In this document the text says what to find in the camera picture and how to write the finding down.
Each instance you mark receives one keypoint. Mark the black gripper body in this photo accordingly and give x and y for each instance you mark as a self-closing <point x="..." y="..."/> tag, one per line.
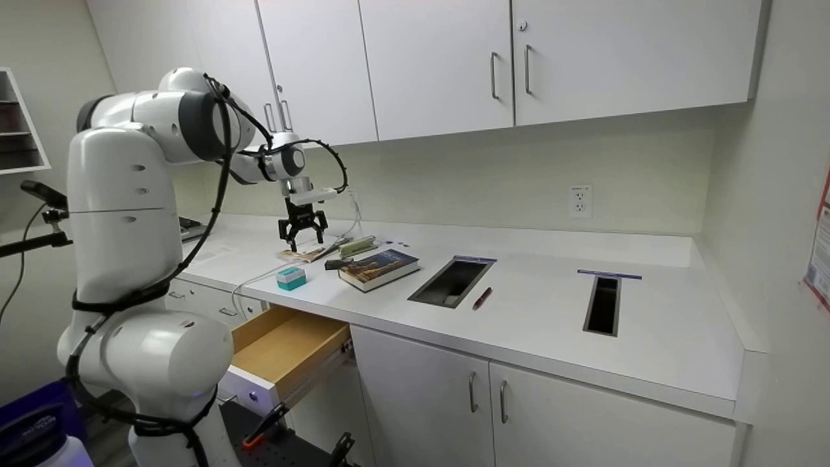
<point x="305" y="210"/>

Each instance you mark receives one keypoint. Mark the small black box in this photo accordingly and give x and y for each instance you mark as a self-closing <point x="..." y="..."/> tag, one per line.
<point x="341" y="262"/>

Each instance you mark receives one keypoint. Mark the wooden drawer white front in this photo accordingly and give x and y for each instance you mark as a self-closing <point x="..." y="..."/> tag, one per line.
<point x="286" y="345"/>

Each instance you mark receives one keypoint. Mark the red pen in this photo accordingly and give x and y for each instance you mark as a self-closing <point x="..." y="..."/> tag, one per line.
<point x="480" y="299"/>

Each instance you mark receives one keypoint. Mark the small teal box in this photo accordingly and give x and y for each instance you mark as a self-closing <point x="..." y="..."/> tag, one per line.
<point x="292" y="277"/>

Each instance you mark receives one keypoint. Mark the white locked drawer front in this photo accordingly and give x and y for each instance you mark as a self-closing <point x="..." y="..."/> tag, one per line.
<point x="203" y="301"/>

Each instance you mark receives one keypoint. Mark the paper magazine stack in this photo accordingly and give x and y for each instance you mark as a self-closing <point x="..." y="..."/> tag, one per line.
<point x="305" y="254"/>

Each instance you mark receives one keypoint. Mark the blue cover book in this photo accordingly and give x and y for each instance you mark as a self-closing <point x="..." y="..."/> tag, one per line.
<point x="380" y="267"/>

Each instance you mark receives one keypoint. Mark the rectangular countertop opening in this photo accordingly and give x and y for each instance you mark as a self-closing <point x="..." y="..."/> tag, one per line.
<point x="452" y="282"/>

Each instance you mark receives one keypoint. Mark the white upper cabinet door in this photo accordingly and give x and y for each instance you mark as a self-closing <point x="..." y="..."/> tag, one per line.
<point x="172" y="33"/>
<point x="432" y="61"/>
<point x="639" y="51"/>
<point x="319" y="61"/>

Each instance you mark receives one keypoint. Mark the white cabinet door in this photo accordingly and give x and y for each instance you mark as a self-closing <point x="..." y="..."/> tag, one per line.
<point x="605" y="432"/>
<point x="432" y="61"/>
<point x="319" y="61"/>
<point x="639" y="51"/>
<point x="172" y="33"/>
<point x="416" y="404"/>

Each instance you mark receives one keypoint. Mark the white lower cabinet door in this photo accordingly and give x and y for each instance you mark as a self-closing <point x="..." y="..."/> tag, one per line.
<point x="605" y="432"/>
<point x="416" y="404"/>

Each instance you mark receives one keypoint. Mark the narrow countertop slot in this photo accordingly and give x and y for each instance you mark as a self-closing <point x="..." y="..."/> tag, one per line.
<point x="603" y="303"/>

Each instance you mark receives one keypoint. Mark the blue bin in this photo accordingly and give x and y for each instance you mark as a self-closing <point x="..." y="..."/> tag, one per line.
<point x="35" y="399"/>

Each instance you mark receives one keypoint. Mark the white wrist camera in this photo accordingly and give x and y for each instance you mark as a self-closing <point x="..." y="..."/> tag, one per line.
<point x="316" y="189"/>

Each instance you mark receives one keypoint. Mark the black camera stand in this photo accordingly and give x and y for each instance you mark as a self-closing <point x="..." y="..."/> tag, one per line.
<point x="41" y="194"/>

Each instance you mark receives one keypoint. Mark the white wall outlet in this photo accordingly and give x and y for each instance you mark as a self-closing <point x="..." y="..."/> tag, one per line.
<point x="580" y="201"/>

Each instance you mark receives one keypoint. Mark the white wall shelf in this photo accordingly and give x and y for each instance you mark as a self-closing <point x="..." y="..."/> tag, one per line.
<point x="21" y="157"/>

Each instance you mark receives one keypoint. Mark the red bordered wall poster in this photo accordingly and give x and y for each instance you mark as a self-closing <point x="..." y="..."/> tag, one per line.
<point x="817" y="250"/>

